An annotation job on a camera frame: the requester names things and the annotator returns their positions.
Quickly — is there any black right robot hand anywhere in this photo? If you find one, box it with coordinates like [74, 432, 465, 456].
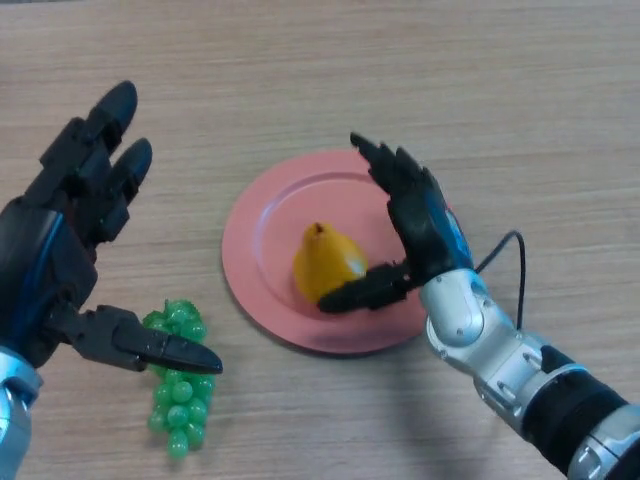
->
[317, 131, 475, 315]

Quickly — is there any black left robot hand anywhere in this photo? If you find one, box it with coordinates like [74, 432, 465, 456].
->
[0, 79, 224, 376]

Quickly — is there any yellow pear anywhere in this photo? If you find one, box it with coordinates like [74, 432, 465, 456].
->
[292, 221, 370, 305]

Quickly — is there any pink round plate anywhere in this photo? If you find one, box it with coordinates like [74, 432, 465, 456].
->
[221, 148, 457, 356]

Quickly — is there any green grape bunch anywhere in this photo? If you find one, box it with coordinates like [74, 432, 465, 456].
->
[144, 298, 216, 462]

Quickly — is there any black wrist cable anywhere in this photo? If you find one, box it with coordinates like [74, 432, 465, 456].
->
[474, 229, 527, 331]

